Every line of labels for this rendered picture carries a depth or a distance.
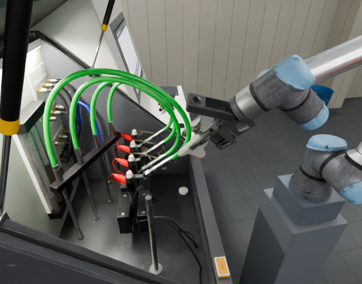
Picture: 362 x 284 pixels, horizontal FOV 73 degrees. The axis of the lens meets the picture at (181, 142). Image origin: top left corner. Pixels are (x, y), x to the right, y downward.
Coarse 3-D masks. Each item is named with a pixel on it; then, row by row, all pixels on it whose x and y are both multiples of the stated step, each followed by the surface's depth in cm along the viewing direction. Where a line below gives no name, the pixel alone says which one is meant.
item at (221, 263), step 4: (220, 260) 66; (224, 260) 66; (220, 264) 65; (224, 264) 65; (216, 268) 65; (220, 268) 64; (224, 268) 64; (220, 272) 63; (224, 272) 63; (224, 276) 63; (228, 276) 63
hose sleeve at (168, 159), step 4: (164, 160) 71; (168, 160) 70; (172, 160) 70; (160, 164) 71; (164, 164) 71; (168, 164) 71; (152, 168) 72; (156, 168) 71; (160, 168) 72; (152, 172) 72
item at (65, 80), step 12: (84, 72) 55; (96, 72) 55; (108, 72) 55; (120, 72) 55; (60, 84) 56; (144, 84) 57; (48, 96) 57; (168, 96) 60; (48, 108) 58; (180, 108) 62; (48, 120) 60; (48, 132) 62; (48, 144) 64; (48, 156) 66
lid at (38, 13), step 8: (0, 0) 39; (40, 0) 51; (48, 0) 57; (56, 0) 64; (64, 0) 72; (0, 8) 38; (40, 8) 59; (48, 8) 68; (56, 8) 78; (0, 16) 42; (32, 16) 62; (40, 16) 70; (0, 24) 47; (32, 24) 74; (0, 32) 54; (0, 40) 63
